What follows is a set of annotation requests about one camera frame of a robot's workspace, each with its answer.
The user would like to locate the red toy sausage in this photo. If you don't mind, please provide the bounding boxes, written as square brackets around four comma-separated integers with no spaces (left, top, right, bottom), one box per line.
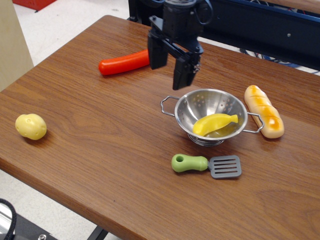
[98,49,150,76]

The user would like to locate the black base bracket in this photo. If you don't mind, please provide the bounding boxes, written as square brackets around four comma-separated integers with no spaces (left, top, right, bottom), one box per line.
[0,204,108,240]

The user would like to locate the green handled grey spatula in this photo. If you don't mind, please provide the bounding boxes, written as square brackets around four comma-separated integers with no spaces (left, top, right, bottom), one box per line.
[171,154,242,180]

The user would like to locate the toy bread loaf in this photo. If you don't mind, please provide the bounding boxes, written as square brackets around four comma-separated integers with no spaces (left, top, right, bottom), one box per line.
[244,85,285,139]

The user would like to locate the black metal frame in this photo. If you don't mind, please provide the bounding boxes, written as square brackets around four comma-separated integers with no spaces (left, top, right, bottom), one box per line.
[128,0,320,70]

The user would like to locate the black braided cable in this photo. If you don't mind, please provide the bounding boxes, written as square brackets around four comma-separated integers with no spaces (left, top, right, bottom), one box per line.
[0,198,17,240]

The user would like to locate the blue cable bundle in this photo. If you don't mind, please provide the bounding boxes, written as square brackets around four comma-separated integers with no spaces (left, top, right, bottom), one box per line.
[239,47,320,76]

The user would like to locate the beige cabinet panel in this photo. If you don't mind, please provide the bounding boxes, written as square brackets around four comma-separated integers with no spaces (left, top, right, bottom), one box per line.
[0,0,34,90]

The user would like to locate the yellow toy banana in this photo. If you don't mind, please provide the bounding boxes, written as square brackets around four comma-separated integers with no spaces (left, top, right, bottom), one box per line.
[192,113,239,137]

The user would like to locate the yellow toy potato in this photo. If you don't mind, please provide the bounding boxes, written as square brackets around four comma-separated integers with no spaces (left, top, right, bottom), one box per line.
[15,113,47,141]

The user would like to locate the red box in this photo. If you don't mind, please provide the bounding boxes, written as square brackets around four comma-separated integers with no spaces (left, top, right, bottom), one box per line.
[12,0,56,11]

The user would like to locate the steel colander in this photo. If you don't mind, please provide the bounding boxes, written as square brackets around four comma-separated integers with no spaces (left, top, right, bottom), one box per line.
[160,88,265,147]

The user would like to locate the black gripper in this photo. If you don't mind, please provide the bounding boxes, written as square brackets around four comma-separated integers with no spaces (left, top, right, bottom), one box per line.
[147,0,203,90]

